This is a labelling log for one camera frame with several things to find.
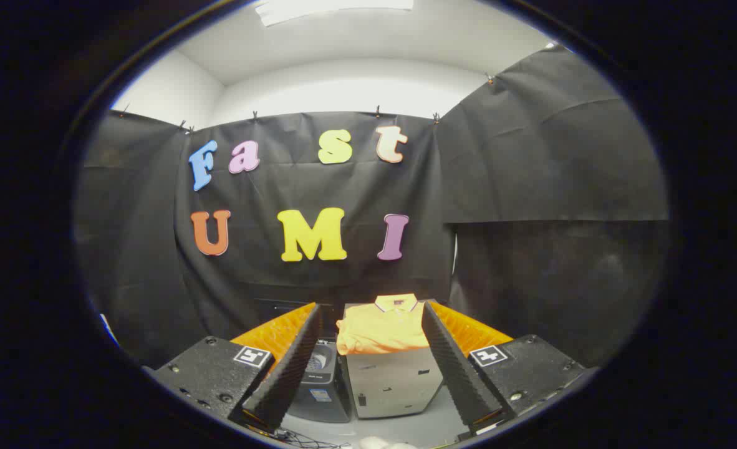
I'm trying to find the light grey cabinet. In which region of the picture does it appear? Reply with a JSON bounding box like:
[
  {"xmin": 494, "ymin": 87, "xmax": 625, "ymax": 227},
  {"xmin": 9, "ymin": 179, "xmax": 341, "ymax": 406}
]
[{"xmin": 342, "ymin": 301, "xmax": 450, "ymax": 420}]

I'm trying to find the row of cloth clips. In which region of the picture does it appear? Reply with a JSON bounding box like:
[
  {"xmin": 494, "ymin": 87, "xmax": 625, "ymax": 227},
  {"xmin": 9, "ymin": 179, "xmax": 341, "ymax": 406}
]
[{"xmin": 119, "ymin": 72, "xmax": 497, "ymax": 135}]

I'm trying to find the dark grey washing machine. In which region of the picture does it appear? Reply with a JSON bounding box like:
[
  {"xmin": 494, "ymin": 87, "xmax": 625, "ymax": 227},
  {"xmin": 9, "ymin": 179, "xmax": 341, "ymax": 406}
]
[{"xmin": 253, "ymin": 298, "xmax": 352, "ymax": 423}]

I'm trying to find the white soft object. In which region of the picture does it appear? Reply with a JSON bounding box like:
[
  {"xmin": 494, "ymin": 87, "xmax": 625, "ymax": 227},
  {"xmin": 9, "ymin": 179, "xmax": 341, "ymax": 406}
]
[{"xmin": 359, "ymin": 436, "xmax": 419, "ymax": 449}]

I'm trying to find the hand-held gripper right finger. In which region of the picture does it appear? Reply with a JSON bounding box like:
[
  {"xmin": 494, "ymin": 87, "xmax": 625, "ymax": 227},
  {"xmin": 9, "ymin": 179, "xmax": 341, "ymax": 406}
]
[{"xmin": 421, "ymin": 301, "xmax": 587, "ymax": 435}]

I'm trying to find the orange polo shirt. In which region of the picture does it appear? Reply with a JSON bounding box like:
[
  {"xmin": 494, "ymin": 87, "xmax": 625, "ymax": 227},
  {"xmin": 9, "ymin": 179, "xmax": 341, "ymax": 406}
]
[{"xmin": 335, "ymin": 294, "xmax": 431, "ymax": 356}]

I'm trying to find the ceiling light panel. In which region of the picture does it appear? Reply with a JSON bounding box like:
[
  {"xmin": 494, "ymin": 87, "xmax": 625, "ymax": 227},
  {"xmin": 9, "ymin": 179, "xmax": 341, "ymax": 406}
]
[{"xmin": 255, "ymin": 0, "xmax": 414, "ymax": 27}]

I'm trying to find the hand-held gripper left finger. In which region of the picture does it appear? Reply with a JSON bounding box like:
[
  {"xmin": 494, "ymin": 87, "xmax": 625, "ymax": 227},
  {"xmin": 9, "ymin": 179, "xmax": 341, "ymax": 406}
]
[{"xmin": 150, "ymin": 302, "xmax": 322, "ymax": 434}]

